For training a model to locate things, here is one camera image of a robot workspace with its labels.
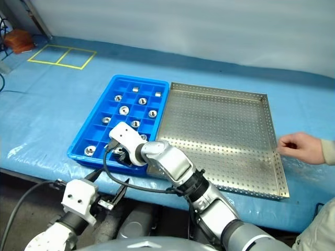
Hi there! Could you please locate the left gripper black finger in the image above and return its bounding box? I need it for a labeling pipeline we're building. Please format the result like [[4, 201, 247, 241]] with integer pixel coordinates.
[[111, 178, 130, 206], [83, 168, 102, 184]]

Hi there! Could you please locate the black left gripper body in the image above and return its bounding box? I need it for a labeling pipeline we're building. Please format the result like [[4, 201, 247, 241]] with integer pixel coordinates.
[[90, 191, 116, 213]]

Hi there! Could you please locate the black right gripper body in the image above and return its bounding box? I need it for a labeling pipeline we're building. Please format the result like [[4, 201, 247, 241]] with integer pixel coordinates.
[[115, 143, 135, 167]]

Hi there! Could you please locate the blue compartment tray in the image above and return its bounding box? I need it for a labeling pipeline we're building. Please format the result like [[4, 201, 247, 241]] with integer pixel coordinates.
[[66, 74, 170, 175]]

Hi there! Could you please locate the orange brown object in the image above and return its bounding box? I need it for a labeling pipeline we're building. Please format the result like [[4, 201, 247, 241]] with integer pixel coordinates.
[[4, 29, 36, 54]]

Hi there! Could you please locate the person's bare hand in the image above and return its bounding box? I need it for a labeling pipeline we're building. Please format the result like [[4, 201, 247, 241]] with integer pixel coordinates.
[[277, 132, 326, 165]]

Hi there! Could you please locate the dark pipe shape under table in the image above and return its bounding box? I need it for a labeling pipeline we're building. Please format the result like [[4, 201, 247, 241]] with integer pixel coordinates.
[[93, 206, 118, 244]]

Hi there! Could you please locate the grey rounded shape under table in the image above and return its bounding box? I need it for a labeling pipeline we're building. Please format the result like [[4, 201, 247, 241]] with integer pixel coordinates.
[[115, 209, 155, 240]]

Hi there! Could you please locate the silver robot torso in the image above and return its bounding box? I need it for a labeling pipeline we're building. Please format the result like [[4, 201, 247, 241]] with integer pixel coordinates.
[[83, 236, 211, 251]]

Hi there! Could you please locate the blue plastic table cover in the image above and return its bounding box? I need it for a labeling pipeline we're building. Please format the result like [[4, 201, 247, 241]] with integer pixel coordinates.
[[0, 35, 335, 234]]

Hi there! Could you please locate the perforated metal tray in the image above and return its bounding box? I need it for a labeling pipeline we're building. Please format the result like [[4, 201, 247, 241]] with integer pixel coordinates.
[[146, 82, 291, 202]]

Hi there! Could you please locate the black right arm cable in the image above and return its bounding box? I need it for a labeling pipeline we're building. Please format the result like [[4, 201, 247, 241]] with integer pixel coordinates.
[[102, 140, 203, 236]]

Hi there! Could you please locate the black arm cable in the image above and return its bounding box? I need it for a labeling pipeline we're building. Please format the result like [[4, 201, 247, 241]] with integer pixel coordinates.
[[0, 178, 66, 247], [102, 140, 203, 236]]

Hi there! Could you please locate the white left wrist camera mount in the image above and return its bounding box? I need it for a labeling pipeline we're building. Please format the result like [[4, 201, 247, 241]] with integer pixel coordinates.
[[61, 178, 99, 226]]

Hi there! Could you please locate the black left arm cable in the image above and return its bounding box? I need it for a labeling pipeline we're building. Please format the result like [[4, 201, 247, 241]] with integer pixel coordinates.
[[0, 178, 66, 247]]

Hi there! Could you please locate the grey metal frame post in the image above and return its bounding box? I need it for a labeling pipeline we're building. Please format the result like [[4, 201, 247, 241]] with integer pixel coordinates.
[[24, 0, 54, 41]]

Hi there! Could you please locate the black cable bundle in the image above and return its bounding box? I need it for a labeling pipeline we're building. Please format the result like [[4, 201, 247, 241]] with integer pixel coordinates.
[[0, 15, 10, 60]]

